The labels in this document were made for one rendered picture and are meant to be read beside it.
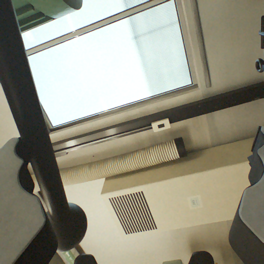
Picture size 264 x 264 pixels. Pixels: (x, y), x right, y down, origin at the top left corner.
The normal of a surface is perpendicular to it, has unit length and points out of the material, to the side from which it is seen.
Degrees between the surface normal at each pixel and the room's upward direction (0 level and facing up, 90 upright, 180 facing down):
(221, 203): 90
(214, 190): 90
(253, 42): 90
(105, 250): 90
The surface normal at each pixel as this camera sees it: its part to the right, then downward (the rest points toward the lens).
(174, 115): -0.06, 0.42
